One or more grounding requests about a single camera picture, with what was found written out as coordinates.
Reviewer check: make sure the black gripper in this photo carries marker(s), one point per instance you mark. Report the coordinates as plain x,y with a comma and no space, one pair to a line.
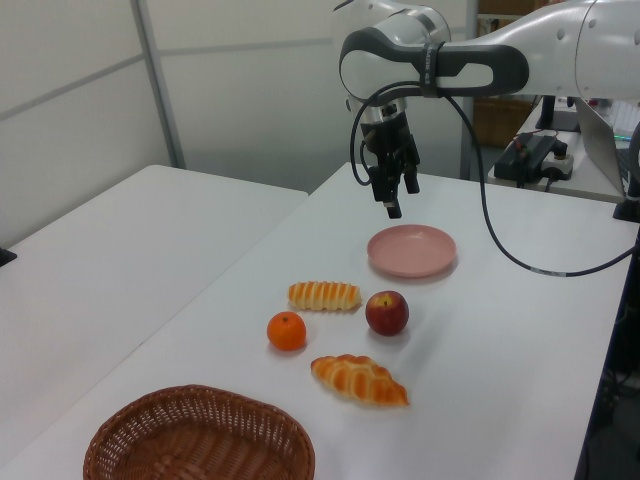
385,140

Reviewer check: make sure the red toy apple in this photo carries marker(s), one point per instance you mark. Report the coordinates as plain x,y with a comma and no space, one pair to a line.
386,314

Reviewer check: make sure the ridged striped toy bread roll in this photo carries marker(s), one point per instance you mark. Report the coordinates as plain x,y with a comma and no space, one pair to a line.
324,296

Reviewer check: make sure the toy orange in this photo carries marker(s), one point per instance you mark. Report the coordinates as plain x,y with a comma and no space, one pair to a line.
286,331

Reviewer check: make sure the braided toy bread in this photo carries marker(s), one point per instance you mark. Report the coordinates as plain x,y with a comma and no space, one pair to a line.
357,378

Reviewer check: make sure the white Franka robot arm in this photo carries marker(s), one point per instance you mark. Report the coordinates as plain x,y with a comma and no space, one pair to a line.
550,45

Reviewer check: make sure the pink plate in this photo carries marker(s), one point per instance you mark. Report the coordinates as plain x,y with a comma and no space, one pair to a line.
411,250

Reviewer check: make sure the brown woven basket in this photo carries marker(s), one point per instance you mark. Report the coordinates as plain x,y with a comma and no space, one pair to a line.
200,440

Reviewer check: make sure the brown cardboard box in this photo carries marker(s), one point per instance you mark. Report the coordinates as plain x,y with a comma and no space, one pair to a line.
500,122

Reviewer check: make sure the black power box with plugs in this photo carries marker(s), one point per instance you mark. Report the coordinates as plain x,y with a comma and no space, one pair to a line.
530,155

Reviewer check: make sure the black monitor stand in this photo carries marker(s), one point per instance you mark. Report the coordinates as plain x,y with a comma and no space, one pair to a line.
549,112

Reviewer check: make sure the silver laptop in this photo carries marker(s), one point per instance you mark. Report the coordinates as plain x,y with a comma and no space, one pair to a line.
600,145

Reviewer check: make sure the grey partition post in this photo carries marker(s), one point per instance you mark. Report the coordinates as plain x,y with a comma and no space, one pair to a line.
160,90

